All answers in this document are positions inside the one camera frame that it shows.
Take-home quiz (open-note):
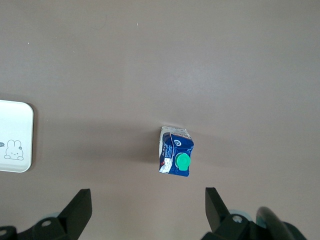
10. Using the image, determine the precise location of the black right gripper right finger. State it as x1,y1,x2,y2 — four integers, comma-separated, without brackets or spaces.
201,186,266,240

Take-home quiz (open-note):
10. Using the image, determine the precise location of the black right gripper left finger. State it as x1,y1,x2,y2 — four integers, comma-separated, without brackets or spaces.
14,188,93,240

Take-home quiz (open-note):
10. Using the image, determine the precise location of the blue white milk carton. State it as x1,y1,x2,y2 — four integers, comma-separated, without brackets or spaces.
158,125,195,178

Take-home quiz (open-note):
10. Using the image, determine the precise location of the cream tray with rabbit print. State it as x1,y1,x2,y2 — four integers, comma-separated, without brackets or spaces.
0,99,35,174

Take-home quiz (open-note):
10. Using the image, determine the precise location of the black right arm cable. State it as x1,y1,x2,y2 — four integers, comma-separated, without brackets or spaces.
256,206,309,240

